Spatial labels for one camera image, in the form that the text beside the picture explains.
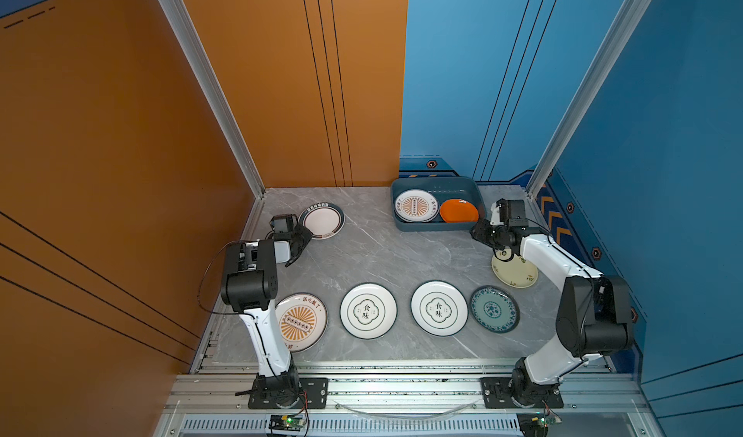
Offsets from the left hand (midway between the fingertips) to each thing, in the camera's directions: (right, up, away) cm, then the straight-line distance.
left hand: (309, 228), depth 106 cm
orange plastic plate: (+56, +6, +4) cm, 57 cm away
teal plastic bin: (+54, +16, +14) cm, 58 cm away
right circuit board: (+65, -47, -35) cm, 88 cm away
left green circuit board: (+3, -47, -35) cm, 58 cm away
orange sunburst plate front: (+3, -26, -21) cm, 34 cm away
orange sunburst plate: (+41, +8, +7) cm, 42 cm away
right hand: (+57, 0, -12) cm, 58 cm away
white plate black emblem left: (+23, -24, -19) cm, 38 cm away
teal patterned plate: (+61, -24, -19) cm, 68 cm away
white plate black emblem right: (+45, -23, -19) cm, 54 cm away
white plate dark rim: (+5, +3, +4) cm, 7 cm away
